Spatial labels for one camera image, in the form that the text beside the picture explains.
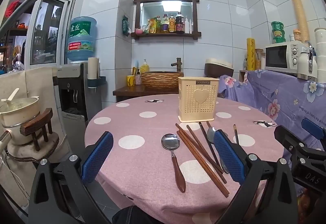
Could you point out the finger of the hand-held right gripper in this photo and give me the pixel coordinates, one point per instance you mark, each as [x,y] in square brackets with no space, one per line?
[314,129]
[287,138]

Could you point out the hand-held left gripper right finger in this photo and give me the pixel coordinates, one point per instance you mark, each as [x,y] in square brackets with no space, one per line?
[229,155]

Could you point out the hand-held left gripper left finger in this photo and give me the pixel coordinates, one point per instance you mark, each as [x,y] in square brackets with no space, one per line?
[98,157]

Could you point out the dark wooden chopstick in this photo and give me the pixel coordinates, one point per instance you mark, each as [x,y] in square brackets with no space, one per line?
[206,136]
[235,134]

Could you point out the brown wooden chopstick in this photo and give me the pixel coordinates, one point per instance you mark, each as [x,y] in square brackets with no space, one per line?
[196,137]
[203,162]
[183,133]
[198,162]

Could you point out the cream plastic utensil holder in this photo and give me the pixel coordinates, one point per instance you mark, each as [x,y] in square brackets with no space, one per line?
[197,104]

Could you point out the purple floral cloth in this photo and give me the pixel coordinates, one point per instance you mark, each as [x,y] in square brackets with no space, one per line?
[275,96]

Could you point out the pink dotted tablecloth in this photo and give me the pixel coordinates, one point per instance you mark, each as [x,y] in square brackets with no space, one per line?
[142,162]

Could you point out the white kettle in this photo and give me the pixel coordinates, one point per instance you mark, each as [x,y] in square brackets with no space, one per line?
[304,63]

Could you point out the person's dark pants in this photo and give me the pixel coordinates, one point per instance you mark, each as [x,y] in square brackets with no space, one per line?
[135,216]

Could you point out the small wooden stool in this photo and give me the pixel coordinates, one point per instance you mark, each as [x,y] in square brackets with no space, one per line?
[35,126]

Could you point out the beige round cushion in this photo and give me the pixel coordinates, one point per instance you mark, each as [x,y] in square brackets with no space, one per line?
[28,154]

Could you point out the dark wooden washstand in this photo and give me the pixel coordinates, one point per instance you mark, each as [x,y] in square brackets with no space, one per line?
[132,91]

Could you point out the grey water dispenser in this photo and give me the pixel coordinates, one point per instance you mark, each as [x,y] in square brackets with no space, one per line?
[71,86]

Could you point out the white microwave oven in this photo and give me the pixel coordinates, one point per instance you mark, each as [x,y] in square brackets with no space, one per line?
[280,57]

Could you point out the white stacked containers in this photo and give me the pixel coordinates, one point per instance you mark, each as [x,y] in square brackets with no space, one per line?
[321,48]

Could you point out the glass jar with sticks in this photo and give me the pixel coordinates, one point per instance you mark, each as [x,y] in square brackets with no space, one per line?
[259,61]

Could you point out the yellow cup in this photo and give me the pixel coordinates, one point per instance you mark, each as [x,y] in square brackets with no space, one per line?
[130,81]

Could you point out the paper cup dispenser holder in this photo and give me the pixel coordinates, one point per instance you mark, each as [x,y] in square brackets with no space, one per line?
[93,71]

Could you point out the brown and white rice cooker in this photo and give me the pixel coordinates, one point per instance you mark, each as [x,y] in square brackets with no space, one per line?
[217,68]

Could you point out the white cooking pot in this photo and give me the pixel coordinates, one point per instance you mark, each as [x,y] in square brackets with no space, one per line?
[19,117]

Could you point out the yellow wrap roll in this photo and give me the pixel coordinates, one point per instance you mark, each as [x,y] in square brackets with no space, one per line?
[250,54]

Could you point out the beige cloth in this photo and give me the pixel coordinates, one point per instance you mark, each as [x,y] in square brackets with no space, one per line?
[38,81]

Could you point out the woven basin sink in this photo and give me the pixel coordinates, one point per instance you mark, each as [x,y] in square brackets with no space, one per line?
[160,80]

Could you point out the yellow soap bottle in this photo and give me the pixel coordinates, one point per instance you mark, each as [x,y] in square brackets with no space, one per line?
[144,67]

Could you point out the stack of green noodle cups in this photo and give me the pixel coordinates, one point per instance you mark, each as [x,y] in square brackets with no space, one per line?
[278,33]

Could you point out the bronze faucet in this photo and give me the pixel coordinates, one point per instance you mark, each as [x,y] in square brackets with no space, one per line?
[177,64]

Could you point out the white ladle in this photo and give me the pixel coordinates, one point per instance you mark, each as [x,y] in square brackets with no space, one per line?
[11,95]

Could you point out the tall paper cup stack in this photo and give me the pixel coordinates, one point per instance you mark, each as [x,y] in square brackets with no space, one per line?
[299,15]

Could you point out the blue water jug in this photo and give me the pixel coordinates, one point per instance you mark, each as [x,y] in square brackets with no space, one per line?
[81,40]

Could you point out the pink round container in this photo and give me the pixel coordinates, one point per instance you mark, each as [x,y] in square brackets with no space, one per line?
[138,31]

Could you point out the glass sliding door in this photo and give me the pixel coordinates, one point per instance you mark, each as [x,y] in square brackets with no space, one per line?
[48,33]

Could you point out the green hanging packet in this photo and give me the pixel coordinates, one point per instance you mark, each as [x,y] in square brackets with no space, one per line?
[125,25]

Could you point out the white plastic bottle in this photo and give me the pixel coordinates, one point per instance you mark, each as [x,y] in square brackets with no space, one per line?
[187,26]

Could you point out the wooden framed mirror shelf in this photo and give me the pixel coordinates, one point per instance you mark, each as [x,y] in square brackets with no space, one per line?
[165,35]

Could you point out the dark soy sauce bottle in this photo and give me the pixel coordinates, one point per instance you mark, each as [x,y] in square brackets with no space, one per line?
[179,25]

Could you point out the orange label bottle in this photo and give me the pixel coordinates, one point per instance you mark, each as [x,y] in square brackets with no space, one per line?
[172,25]

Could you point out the yellow seasoning packet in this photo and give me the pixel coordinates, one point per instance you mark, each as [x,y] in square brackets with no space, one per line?
[152,26]

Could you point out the purple label bottle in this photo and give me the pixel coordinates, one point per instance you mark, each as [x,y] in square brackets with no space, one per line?
[165,26]

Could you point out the green label oil bottle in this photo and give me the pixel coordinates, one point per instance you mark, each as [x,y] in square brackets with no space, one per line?
[158,25]

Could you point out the red ornament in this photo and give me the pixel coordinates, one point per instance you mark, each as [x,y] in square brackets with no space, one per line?
[13,8]

